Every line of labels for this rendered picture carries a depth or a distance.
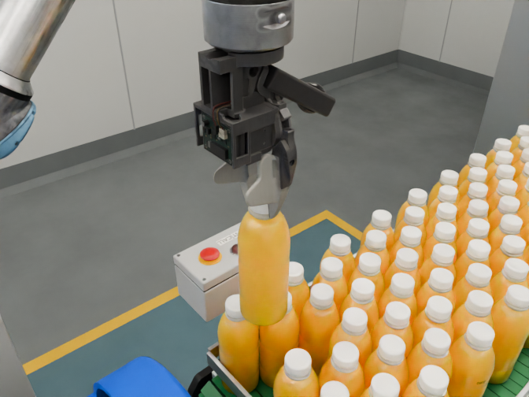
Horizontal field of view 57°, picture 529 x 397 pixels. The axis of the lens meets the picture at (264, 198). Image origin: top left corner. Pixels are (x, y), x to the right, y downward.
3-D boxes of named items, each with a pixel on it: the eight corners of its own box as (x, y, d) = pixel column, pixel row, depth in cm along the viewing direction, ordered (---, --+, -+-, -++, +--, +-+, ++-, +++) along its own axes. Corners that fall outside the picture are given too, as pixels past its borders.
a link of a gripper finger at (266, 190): (241, 231, 58) (230, 160, 54) (278, 213, 61) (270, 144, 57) (257, 240, 56) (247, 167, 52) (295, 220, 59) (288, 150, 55)
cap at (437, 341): (445, 336, 76) (447, 328, 75) (450, 357, 73) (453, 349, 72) (419, 335, 77) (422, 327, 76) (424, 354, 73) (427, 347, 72)
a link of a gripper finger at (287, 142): (262, 183, 58) (253, 113, 54) (273, 178, 59) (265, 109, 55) (288, 193, 55) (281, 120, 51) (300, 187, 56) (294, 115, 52)
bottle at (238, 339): (266, 380, 91) (267, 312, 80) (236, 402, 87) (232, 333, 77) (243, 357, 95) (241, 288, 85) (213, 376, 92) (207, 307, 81)
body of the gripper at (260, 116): (195, 150, 56) (186, 43, 49) (253, 128, 60) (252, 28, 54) (236, 176, 51) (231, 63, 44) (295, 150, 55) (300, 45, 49)
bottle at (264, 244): (263, 335, 68) (264, 229, 58) (230, 308, 72) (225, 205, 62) (297, 308, 72) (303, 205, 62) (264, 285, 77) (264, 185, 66)
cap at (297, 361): (284, 355, 73) (284, 347, 72) (310, 356, 73) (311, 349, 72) (284, 378, 70) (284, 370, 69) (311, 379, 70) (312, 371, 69)
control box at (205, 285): (178, 294, 96) (172, 254, 90) (256, 251, 107) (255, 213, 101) (206, 323, 90) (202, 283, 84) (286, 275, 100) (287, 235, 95)
